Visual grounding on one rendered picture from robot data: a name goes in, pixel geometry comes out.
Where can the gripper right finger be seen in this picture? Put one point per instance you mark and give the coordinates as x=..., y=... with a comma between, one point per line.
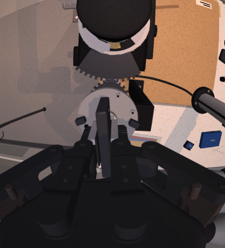
x=182, y=166

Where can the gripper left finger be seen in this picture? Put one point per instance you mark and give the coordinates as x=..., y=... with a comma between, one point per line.
x=17, y=174

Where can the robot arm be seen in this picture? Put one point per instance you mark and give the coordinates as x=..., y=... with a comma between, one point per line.
x=223, y=228

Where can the orange cork mat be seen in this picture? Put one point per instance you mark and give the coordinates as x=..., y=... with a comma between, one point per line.
x=182, y=50

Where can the black round body cap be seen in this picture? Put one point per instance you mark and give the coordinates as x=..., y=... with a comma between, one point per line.
x=114, y=17

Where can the blue black memory card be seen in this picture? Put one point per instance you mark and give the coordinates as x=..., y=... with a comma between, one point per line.
x=188, y=145

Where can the blue flat box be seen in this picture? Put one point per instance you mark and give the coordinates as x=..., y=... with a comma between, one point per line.
x=210, y=139

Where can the colour chart card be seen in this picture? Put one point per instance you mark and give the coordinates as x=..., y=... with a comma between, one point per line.
x=143, y=139

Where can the thin black rod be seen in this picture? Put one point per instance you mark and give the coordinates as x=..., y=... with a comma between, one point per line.
x=17, y=119

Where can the black flanged stand tube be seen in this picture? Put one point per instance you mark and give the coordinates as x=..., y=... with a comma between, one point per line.
x=217, y=107

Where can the dark grey toothed sector plate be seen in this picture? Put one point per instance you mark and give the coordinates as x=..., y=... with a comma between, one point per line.
x=108, y=64

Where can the brown tape strip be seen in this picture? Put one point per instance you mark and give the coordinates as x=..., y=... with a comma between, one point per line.
x=167, y=6

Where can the white label card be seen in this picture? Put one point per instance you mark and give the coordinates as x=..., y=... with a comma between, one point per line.
x=203, y=3

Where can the black studio camera body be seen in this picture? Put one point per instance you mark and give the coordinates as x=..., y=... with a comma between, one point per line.
x=148, y=46

